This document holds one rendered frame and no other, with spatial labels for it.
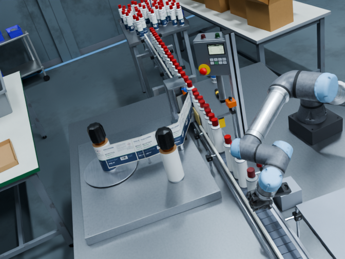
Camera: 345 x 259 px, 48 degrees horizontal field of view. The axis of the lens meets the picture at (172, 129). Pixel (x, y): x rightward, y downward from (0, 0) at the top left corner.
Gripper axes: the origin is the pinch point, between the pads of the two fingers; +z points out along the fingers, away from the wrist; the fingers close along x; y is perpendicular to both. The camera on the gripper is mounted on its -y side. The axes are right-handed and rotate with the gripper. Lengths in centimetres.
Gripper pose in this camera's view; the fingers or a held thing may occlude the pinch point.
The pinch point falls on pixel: (262, 203)
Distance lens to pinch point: 168.7
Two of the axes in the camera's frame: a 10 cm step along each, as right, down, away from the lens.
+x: 3.2, 8.4, -4.4
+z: 0.7, 4.5, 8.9
